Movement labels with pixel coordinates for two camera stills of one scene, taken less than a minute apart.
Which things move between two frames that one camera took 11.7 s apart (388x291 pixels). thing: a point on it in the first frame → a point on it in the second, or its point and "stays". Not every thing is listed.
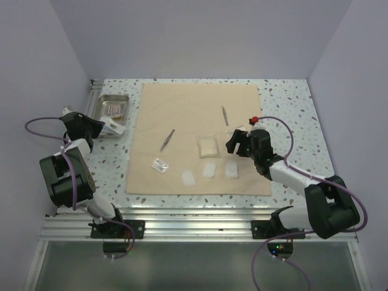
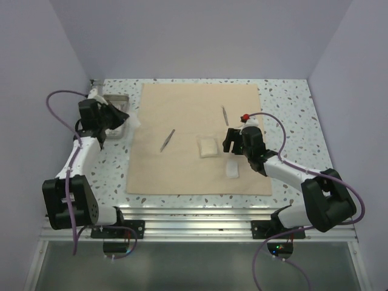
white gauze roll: (231, 170) stays
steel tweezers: (167, 140) stays
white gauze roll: (208, 170) → (133, 120)
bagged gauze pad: (208, 147) stays
